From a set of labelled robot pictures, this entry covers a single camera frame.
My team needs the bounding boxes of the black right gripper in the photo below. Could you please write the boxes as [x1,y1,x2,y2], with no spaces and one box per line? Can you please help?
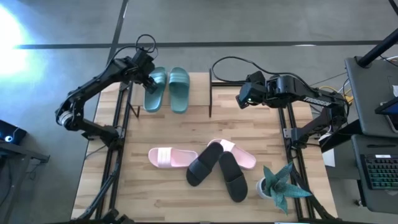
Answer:
[235,70,272,110]

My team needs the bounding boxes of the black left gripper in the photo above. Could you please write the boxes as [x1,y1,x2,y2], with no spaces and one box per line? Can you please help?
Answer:
[132,48,159,95]

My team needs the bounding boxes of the teal slide sandal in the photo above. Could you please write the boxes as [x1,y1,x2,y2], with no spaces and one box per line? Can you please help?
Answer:
[169,67,191,114]
[142,66,168,113]

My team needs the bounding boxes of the pink slide sandal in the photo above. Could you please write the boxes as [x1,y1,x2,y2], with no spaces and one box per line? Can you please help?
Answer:
[147,147,199,169]
[207,138,257,170]

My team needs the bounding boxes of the black slide sandal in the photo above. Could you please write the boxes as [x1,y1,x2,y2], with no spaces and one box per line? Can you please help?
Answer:
[218,151,249,203]
[185,141,224,187]

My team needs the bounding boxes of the wooden shelf with black ends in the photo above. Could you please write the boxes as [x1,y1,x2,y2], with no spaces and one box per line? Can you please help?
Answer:
[128,68,216,119]

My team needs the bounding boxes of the teal plant in white pot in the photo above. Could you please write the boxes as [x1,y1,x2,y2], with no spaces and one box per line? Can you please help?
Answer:
[256,161,313,215]

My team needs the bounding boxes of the white flat box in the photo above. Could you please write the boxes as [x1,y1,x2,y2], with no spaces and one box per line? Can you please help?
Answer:
[322,133,337,168]

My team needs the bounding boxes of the dark desk support beam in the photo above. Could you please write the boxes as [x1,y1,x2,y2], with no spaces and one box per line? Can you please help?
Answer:
[320,119,363,153]

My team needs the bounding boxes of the grey desk top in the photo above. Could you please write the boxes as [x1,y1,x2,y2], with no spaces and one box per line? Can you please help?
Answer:
[344,55,398,138]

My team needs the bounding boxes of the black slanted pole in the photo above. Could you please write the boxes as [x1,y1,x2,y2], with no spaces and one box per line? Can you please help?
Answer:
[356,27,398,68]

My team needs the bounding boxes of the black device with light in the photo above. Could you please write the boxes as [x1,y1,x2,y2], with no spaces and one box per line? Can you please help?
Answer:
[0,119,28,146]

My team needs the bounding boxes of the black tablet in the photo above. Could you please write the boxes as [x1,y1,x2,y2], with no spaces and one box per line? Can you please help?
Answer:
[374,96,398,134]

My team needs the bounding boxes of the grey keyboard tray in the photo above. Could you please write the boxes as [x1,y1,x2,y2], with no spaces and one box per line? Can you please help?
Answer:
[350,134,398,215]

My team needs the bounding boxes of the backlit black keyboard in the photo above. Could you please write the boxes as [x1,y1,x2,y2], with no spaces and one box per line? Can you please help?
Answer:
[360,154,398,190]

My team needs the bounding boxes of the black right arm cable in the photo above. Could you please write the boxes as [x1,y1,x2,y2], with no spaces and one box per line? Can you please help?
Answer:
[210,55,313,91]

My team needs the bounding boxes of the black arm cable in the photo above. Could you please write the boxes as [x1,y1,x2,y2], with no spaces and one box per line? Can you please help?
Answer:
[107,33,159,68]
[210,55,313,91]

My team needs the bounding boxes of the black aluminium table frame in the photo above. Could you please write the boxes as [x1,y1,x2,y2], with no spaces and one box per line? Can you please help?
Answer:
[70,79,340,224]

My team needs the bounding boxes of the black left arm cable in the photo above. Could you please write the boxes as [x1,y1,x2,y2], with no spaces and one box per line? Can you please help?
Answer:
[107,33,159,68]

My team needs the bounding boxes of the yellow cable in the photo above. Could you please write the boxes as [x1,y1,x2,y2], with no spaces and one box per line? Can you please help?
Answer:
[319,85,354,105]

